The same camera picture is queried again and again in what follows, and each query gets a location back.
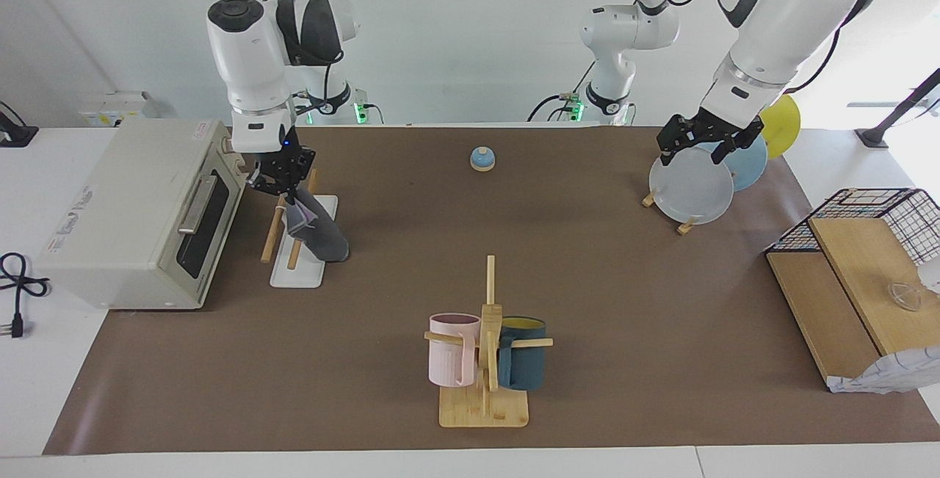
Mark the light blue plate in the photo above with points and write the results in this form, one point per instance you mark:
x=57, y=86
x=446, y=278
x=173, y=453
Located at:
x=749, y=166

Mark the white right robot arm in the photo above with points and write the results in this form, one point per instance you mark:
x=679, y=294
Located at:
x=250, y=59

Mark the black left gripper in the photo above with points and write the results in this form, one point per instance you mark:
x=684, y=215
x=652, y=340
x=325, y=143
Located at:
x=709, y=128

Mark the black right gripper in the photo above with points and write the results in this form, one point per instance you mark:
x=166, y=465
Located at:
x=283, y=166

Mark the yellow plate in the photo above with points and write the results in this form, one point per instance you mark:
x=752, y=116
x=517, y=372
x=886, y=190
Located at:
x=782, y=125

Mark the pink mug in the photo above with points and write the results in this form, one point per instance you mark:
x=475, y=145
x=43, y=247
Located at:
x=444, y=360

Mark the purple and grey towel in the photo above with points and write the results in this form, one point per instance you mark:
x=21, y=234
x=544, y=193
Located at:
x=323, y=239

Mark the wooden plate rack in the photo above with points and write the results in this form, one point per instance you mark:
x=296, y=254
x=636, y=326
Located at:
x=687, y=228

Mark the brown table mat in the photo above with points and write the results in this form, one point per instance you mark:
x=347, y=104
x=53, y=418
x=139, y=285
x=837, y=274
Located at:
x=624, y=316

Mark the wooden mug tree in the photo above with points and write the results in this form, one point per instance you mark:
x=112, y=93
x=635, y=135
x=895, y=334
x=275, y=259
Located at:
x=485, y=408

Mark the clear glass piece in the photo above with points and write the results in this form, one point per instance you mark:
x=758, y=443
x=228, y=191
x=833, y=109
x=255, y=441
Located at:
x=905, y=296

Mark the white towel rack wooden bars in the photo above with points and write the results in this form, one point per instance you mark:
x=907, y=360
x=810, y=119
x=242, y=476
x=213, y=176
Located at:
x=294, y=276

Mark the black camera stand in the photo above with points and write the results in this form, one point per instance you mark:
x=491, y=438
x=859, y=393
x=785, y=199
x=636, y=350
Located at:
x=899, y=107

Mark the white box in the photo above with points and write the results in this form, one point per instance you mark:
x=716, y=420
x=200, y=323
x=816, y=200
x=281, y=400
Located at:
x=117, y=111

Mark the beige toaster oven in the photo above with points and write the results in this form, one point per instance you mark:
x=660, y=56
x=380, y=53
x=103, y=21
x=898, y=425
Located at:
x=125, y=206

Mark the grey plate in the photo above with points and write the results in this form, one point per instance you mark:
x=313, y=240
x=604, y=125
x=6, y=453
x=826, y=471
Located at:
x=690, y=192

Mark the black clamp mount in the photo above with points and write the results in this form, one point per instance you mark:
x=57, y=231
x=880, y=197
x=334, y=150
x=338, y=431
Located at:
x=15, y=133

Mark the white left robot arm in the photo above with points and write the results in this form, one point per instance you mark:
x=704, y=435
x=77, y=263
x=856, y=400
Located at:
x=778, y=30

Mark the dark teal mug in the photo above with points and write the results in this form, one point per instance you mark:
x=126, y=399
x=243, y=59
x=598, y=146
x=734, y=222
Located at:
x=525, y=368

